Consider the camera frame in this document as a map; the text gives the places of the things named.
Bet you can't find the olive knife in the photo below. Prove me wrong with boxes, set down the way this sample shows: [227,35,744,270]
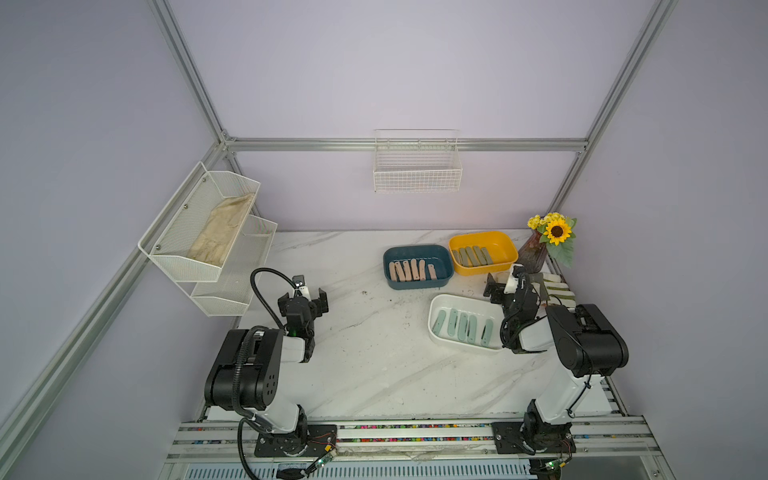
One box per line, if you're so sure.
[481,247,493,265]
[466,247,481,267]
[473,246,487,265]
[459,249,472,267]
[452,250,465,267]

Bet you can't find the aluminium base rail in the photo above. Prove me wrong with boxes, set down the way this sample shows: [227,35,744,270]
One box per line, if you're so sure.
[165,416,661,463]

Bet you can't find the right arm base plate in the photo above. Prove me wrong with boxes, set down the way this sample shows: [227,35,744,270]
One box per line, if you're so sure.
[491,422,576,455]

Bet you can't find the yellow storage box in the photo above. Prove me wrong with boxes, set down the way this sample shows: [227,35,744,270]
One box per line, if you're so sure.
[449,231,518,276]

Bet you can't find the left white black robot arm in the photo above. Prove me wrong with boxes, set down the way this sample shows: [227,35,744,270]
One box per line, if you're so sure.
[203,267,329,439]

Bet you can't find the white wire wall basket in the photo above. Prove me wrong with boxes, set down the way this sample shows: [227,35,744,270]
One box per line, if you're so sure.
[373,129,463,193]

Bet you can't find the white mesh two-tier shelf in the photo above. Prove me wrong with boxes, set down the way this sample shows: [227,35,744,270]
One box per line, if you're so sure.
[138,164,277,317]

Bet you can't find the white green work glove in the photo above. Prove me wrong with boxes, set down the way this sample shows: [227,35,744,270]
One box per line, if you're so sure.
[533,272,577,310]

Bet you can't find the beige cloth in shelf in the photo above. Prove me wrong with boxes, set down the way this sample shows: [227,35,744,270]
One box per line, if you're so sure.
[187,193,255,267]

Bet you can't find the purple glass vase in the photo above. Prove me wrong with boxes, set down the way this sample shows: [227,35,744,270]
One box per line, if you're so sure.
[517,231,548,274]

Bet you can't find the white storage box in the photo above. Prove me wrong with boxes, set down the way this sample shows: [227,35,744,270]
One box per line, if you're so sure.
[427,294,503,355]

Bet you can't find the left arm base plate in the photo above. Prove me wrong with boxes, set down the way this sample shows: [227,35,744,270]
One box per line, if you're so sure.
[253,424,338,458]

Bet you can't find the mint knife short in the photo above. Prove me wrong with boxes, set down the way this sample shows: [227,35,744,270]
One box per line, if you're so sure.
[446,309,458,337]

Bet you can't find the aluminium frame struts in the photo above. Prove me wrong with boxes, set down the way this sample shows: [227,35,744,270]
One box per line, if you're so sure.
[1,1,677,476]

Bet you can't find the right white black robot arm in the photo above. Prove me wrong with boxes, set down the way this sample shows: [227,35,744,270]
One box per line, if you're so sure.
[483,265,629,455]

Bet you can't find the dark teal storage box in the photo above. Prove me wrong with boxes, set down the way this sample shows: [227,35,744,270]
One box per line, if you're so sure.
[382,244,454,290]

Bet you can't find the yellow sunflower bouquet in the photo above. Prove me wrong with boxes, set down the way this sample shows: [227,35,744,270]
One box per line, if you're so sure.
[527,212,578,268]

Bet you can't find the mint knife top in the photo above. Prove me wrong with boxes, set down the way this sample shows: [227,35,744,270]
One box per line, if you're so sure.
[481,318,494,347]

